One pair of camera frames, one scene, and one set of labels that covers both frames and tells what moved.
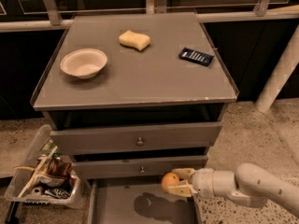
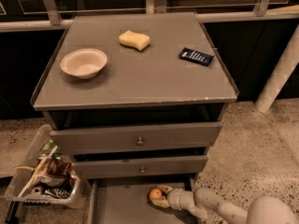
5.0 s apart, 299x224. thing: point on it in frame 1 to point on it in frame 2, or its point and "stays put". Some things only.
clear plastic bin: x=45 y=177 stays put
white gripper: x=202 y=180 to x=177 y=197
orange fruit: x=169 y=179 to x=155 y=193
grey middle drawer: x=133 y=166 stays put
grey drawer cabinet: x=134 y=95 stays put
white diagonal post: x=278 y=77 stays put
